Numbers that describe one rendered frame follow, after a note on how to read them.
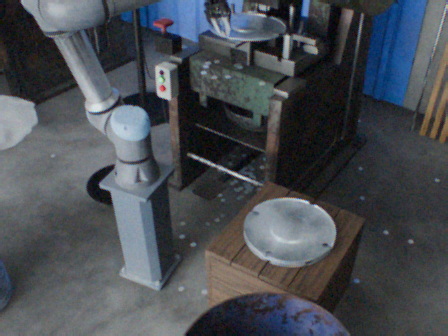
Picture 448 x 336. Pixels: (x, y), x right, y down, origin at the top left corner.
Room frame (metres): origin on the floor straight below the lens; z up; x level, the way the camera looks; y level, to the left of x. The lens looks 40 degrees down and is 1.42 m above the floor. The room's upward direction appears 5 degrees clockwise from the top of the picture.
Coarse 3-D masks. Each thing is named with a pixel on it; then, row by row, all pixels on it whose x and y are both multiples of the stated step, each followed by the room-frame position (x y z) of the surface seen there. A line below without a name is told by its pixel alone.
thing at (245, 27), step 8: (232, 16) 1.85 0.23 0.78; (240, 16) 1.86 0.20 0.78; (248, 16) 1.87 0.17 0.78; (256, 16) 1.87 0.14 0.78; (264, 16) 1.88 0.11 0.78; (232, 24) 1.75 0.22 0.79; (240, 24) 1.75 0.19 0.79; (248, 24) 1.76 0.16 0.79; (256, 24) 1.76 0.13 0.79; (264, 24) 1.79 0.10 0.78; (272, 24) 1.79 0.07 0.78; (280, 24) 1.80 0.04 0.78; (216, 32) 1.66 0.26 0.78; (232, 32) 1.68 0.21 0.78; (240, 32) 1.68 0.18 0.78; (248, 32) 1.69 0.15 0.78; (256, 32) 1.69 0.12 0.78; (264, 32) 1.70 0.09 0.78; (272, 32) 1.71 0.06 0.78; (280, 32) 1.71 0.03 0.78; (240, 40) 1.61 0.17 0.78; (248, 40) 1.61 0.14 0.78; (256, 40) 1.61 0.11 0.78
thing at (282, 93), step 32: (352, 32) 1.98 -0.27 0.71; (320, 64) 1.82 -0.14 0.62; (352, 64) 2.04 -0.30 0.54; (288, 96) 1.50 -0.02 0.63; (320, 96) 1.77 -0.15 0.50; (352, 96) 2.12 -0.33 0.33; (288, 128) 1.55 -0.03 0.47; (320, 128) 1.84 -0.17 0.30; (352, 128) 2.18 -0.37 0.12; (288, 160) 1.59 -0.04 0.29; (320, 160) 1.86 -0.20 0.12; (320, 192) 1.74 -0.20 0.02
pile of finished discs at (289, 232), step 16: (256, 208) 1.20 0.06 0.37; (272, 208) 1.20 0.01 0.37; (288, 208) 1.21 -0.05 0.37; (304, 208) 1.22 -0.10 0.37; (320, 208) 1.22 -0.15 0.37; (256, 224) 1.12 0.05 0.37; (272, 224) 1.12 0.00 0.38; (288, 224) 1.13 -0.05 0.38; (304, 224) 1.13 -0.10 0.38; (320, 224) 1.15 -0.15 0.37; (256, 240) 1.05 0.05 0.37; (272, 240) 1.06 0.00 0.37; (288, 240) 1.06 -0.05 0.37; (304, 240) 1.07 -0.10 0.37; (320, 240) 1.07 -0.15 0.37; (272, 256) 0.99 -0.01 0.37; (288, 256) 0.99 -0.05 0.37; (304, 256) 1.00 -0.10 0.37; (320, 256) 1.00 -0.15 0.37
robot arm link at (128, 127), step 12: (120, 108) 1.25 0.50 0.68; (132, 108) 1.25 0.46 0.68; (108, 120) 1.23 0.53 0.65; (120, 120) 1.19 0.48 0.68; (132, 120) 1.20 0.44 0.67; (144, 120) 1.21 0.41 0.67; (108, 132) 1.21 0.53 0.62; (120, 132) 1.16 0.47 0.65; (132, 132) 1.16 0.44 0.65; (144, 132) 1.19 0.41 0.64; (120, 144) 1.16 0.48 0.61; (132, 144) 1.16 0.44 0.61; (144, 144) 1.18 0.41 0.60; (120, 156) 1.17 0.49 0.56; (132, 156) 1.16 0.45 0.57; (144, 156) 1.18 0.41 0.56
